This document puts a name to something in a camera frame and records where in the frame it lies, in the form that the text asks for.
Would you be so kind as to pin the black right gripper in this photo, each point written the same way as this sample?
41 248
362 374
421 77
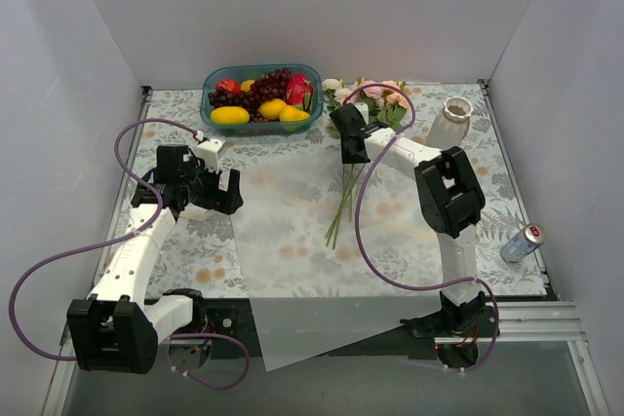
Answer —
352 131

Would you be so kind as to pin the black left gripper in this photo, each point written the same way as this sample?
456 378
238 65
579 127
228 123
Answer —
214 190

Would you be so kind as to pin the pink rose stem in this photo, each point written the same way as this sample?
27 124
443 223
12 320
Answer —
375 97

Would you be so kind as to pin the white wrapping paper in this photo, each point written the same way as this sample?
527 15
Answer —
306 295

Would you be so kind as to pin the cream ribbon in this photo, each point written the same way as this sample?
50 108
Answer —
194 213

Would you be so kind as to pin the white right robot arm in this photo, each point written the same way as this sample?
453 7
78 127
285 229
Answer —
451 201

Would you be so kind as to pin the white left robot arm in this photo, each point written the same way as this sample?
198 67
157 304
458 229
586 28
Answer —
114 329

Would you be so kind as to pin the white ribbed vase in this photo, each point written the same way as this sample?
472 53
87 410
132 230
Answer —
451 124

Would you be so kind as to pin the white rose stem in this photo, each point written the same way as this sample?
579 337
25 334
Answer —
347 174

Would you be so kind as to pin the peach rose stem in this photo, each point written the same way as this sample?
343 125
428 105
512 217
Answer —
398 105

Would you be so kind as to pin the floral tablecloth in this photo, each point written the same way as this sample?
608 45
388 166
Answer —
204 256

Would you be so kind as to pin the cream rose stem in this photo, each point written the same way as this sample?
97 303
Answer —
333 87

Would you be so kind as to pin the yellow mango right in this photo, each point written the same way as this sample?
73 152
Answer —
291 113

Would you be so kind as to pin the yellow mango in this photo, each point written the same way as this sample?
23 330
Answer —
230 115
291 113

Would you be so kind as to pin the red dragon fruit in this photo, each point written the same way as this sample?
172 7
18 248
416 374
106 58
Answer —
299 92

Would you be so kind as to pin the yellow mango left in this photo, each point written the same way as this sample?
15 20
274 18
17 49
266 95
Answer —
230 115

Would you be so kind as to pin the yellow lemon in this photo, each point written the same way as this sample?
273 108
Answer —
271 109

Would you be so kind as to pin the dark red grape bunch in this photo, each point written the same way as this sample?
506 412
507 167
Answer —
268 86

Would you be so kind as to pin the red apple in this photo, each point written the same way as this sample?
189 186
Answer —
228 86

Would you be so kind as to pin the orange fruit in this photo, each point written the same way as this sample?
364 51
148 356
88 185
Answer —
247 86

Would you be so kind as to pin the teal plastic fruit basket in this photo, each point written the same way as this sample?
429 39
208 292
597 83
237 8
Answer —
245 72

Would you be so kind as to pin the silver drink can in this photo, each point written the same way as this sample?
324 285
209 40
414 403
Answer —
527 240

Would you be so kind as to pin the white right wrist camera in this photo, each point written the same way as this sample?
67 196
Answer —
363 108

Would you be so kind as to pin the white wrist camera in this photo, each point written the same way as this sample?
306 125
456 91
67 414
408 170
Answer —
363 108
209 150

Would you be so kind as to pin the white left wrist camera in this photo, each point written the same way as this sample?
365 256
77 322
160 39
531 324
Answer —
209 150

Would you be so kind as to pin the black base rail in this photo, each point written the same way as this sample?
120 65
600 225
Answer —
216 321

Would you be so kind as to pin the aluminium frame rail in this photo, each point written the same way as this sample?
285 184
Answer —
539 321

